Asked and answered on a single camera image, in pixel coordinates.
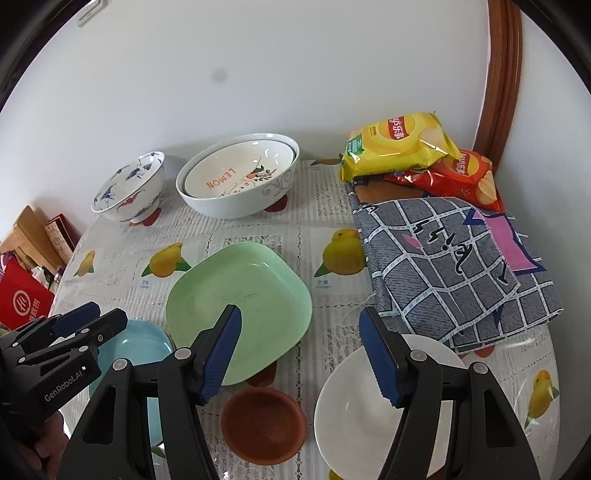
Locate red paper bag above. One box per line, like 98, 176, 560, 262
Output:
0, 257, 56, 331

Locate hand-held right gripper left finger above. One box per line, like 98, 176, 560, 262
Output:
67, 304, 243, 480

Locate red chip bag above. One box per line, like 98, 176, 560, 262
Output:
383, 148, 505, 213

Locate yellow chip bag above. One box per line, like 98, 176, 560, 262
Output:
341, 112, 461, 184

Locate brown packet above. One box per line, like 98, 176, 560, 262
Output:
355, 178, 416, 205

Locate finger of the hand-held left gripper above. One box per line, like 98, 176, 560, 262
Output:
69, 308, 129, 354
50, 301, 102, 339

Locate person's left hand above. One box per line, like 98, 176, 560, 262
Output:
27, 408, 70, 478

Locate plain white bowl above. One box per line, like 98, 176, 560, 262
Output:
314, 335, 468, 480

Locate green plate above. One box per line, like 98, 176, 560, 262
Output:
165, 242, 314, 387

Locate large white bowl grey scrolls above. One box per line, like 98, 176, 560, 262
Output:
176, 134, 301, 219

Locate white bowl with orange print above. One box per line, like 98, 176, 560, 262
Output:
183, 141, 297, 199

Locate white bowl with blue flowers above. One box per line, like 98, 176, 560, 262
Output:
91, 151, 166, 223

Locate wooden door frame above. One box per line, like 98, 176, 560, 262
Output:
473, 0, 523, 175

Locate grey checked cloth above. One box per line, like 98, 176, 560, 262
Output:
353, 196, 565, 355

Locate fruit print tablecloth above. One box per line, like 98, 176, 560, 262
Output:
53, 158, 563, 480

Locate dark red box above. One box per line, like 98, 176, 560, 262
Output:
45, 213, 77, 267

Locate blue plate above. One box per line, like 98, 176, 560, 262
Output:
88, 319, 175, 448

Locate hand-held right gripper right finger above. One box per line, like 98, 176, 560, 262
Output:
359, 306, 541, 480

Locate small brown bowl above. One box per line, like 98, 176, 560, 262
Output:
221, 387, 308, 464

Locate white wall switch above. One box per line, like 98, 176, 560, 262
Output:
76, 0, 110, 27

